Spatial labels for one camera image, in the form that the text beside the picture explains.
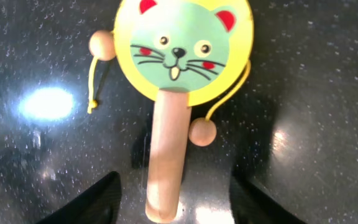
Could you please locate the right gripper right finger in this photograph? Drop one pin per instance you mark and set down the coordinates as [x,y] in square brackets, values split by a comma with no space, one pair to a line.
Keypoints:
[253,205]

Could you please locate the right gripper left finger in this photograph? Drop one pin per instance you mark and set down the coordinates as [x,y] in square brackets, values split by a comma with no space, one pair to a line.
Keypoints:
[98,202]

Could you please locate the yellow cat-face rattle drum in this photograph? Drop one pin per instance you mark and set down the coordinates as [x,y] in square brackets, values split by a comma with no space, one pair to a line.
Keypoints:
[169,124]

